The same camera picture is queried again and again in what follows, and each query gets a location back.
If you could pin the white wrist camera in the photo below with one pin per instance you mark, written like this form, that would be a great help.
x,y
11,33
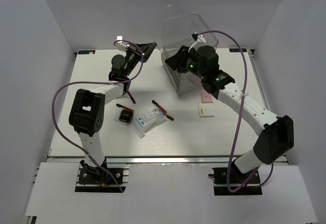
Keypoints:
x,y
121,45
199,41

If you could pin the blue table label left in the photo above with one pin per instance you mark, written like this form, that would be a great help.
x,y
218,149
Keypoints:
x,y
85,52

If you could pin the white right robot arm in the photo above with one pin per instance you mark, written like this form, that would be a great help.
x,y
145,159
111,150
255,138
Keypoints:
x,y
275,134

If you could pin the clear packet blue label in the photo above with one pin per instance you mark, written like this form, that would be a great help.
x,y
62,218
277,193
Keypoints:
x,y
143,122

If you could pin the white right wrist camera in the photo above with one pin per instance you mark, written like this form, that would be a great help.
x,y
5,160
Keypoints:
x,y
199,41

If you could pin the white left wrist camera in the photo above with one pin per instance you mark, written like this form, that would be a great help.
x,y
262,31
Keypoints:
x,y
121,45

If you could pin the clear acrylic makeup organizer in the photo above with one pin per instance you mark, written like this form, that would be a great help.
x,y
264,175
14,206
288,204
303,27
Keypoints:
x,y
175,32

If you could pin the aluminium table edge rail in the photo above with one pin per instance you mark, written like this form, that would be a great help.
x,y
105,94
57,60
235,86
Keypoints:
x,y
158,160

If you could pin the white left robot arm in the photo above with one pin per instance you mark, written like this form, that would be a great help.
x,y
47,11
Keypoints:
x,y
87,112

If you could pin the blue table label right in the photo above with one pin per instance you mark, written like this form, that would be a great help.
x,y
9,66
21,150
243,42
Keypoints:
x,y
237,50

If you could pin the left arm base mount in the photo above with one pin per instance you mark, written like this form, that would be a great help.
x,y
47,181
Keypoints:
x,y
93,179

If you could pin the pink makeup box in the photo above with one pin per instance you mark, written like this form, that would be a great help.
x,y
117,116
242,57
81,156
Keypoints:
x,y
206,97

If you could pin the dark red lipstick tube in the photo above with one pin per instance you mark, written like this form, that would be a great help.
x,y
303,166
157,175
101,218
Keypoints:
x,y
131,97

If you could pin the white box yellow label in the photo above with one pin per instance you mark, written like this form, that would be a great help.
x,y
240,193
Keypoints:
x,y
206,110

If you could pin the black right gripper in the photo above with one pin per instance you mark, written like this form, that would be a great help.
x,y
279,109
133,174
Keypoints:
x,y
177,61

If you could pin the short red lip pencil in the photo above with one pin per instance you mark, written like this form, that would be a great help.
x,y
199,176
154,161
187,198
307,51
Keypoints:
x,y
122,106

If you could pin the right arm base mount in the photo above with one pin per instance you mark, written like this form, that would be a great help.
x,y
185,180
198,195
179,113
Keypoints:
x,y
219,178

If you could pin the red lip gloss tube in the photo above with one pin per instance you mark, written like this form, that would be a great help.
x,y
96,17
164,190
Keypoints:
x,y
168,116

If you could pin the black square compact case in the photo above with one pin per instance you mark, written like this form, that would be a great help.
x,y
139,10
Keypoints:
x,y
126,116

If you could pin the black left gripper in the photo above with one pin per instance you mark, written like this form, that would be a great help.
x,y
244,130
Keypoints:
x,y
147,49

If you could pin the red lip gloss black cap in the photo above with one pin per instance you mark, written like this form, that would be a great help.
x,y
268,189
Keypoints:
x,y
159,106

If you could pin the blue table label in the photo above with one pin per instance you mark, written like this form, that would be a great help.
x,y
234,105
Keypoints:
x,y
85,52
237,50

